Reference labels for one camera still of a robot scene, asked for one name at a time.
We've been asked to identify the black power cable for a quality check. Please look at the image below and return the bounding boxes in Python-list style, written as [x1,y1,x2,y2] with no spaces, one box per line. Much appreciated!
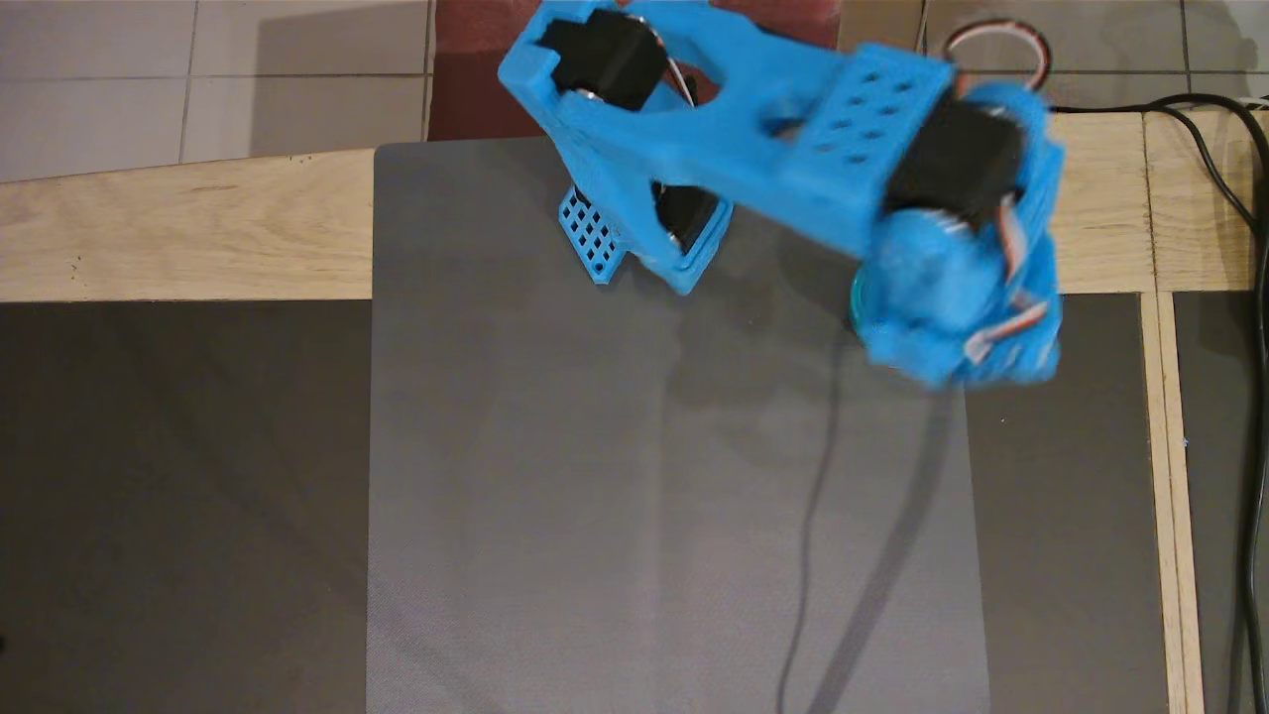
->
[1046,93,1269,714]

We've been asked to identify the short servo wire loop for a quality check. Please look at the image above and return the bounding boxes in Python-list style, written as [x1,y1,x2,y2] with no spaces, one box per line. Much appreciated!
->
[966,196,1053,364]

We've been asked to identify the maroon upholstered chair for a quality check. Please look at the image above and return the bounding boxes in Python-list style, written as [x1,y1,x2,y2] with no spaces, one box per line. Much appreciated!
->
[428,0,842,142]

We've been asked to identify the long servo wire loop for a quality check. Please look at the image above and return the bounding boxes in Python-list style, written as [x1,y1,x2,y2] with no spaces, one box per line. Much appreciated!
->
[941,17,1051,92]

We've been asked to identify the dark grey mat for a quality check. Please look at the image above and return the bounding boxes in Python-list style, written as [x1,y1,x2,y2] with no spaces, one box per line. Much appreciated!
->
[365,137,992,714]

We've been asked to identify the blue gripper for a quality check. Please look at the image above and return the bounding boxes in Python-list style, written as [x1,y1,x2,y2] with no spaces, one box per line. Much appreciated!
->
[855,213,1064,390]

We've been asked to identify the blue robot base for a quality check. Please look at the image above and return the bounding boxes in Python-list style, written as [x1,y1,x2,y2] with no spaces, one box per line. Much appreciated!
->
[557,183,736,298]

